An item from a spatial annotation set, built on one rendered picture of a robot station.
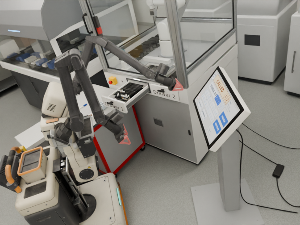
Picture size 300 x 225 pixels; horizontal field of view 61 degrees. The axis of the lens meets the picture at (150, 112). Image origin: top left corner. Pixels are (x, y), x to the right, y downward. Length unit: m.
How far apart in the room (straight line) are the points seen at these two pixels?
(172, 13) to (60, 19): 1.32
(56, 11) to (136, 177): 1.82
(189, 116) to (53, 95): 1.17
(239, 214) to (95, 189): 1.23
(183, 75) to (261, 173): 1.22
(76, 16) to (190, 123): 1.61
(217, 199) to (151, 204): 0.60
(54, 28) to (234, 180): 2.11
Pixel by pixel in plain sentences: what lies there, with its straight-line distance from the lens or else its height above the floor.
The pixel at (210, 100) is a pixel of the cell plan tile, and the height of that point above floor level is 1.07.
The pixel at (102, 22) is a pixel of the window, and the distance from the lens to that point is 2.41.
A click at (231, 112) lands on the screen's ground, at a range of 1.45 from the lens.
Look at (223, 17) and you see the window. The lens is 2.50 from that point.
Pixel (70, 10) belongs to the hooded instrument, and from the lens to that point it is 2.87.
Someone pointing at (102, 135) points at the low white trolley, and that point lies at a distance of 2.41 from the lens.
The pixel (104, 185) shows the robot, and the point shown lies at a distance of 2.42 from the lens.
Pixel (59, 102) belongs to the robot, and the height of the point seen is 1.33.
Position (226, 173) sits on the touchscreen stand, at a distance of 1.96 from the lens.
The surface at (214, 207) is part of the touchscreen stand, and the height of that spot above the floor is 0.04.
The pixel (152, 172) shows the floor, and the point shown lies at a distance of 2.74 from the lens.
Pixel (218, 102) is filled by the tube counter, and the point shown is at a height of 1.11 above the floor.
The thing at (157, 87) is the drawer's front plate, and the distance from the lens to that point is 2.23.
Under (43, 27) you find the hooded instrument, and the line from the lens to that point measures 2.72.
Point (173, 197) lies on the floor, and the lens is 2.51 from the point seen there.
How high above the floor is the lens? 2.02
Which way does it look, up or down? 35 degrees down
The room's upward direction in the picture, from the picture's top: 15 degrees counter-clockwise
